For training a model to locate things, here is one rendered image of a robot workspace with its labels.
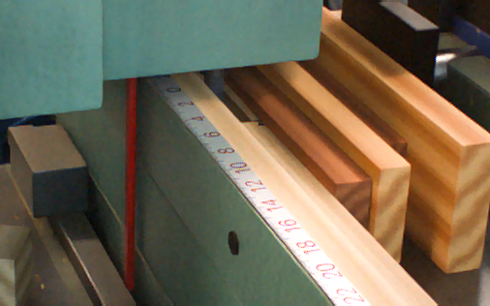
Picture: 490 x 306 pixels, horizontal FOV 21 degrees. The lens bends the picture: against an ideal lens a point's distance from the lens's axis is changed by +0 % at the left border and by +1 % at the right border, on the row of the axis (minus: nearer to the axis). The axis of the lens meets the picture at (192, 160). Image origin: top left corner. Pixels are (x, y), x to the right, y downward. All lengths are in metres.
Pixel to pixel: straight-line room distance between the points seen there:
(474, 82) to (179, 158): 0.17
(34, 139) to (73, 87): 0.25
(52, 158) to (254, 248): 0.31
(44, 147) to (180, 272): 0.21
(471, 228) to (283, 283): 0.13
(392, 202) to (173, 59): 0.14
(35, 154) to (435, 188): 0.32
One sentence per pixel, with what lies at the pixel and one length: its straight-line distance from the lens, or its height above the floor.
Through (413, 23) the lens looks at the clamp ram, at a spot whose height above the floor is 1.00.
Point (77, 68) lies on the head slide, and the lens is 0.65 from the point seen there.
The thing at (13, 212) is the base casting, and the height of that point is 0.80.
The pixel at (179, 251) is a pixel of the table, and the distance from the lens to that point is 0.71.
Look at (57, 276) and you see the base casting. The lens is 0.84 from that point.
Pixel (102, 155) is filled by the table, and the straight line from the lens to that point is 0.84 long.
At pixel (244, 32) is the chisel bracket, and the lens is 0.71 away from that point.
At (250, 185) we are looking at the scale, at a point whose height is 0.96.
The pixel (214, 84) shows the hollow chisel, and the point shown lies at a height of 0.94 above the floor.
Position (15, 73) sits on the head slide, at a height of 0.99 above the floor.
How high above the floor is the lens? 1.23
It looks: 26 degrees down
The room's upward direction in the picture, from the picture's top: 2 degrees clockwise
